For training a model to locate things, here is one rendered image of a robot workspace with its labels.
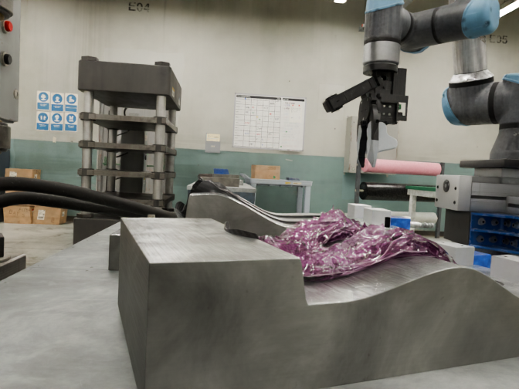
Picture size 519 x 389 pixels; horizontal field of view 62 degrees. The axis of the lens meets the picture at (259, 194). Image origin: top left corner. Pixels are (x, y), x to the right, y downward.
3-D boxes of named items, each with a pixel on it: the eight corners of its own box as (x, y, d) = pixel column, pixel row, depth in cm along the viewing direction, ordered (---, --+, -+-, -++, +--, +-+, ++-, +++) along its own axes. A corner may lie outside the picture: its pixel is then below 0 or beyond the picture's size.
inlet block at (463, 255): (489, 272, 72) (492, 240, 72) (517, 280, 67) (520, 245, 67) (428, 275, 67) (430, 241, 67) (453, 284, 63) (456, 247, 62)
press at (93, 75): (178, 237, 609) (184, 89, 598) (163, 259, 455) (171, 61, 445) (109, 234, 600) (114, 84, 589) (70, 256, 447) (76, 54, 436)
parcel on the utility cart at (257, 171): (273, 183, 704) (275, 165, 703) (279, 184, 673) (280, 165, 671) (249, 182, 696) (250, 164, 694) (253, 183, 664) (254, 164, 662)
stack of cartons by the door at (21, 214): (68, 222, 693) (69, 170, 689) (60, 225, 660) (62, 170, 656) (11, 220, 685) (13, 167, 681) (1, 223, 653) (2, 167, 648)
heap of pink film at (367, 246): (387, 256, 65) (391, 204, 65) (489, 288, 49) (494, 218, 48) (222, 261, 55) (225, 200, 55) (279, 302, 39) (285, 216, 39)
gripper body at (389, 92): (407, 124, 88) (411, 64, 88) (366, 121, 88) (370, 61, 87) (392, 127, 96) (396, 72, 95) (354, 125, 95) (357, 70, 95)
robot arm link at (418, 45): (449, 50, 96) (425, 38, 89) (402, 58, 104) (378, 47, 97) (452, 14, 96) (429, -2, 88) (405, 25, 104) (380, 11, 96)
